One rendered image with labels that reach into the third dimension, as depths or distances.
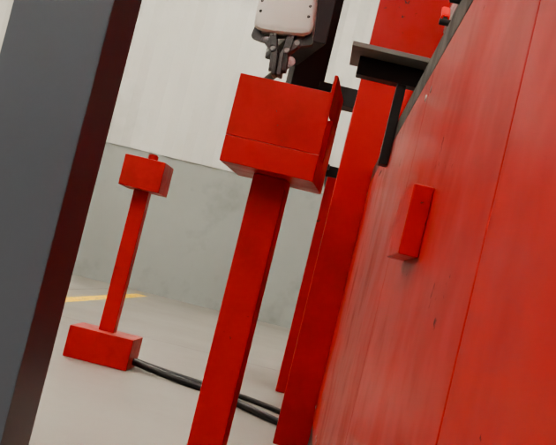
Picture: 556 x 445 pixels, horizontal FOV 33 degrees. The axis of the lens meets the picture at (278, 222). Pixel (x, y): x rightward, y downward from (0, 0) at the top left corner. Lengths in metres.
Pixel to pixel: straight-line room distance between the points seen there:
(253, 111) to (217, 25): 7.71
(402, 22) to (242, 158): 1.49
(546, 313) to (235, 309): 1.26
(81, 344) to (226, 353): 2.08
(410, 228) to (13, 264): 0.97
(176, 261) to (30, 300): 7.31
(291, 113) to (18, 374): 0.66
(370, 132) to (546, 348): 2.54
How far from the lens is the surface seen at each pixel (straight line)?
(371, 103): 2.92
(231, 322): 1.63
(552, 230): 0.41
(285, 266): 8.90
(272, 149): 1.56
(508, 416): 0.41
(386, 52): 1.98
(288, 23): 1.63
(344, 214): 2.87
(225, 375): 1.63
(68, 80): 1.75
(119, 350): 3.65
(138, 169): 3.65
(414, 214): 0.92
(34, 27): 1.79
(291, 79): 3.47
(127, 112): 9.25
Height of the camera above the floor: 0.51
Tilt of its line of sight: 3 degrees up
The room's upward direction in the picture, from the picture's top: 14 degrees clockwise
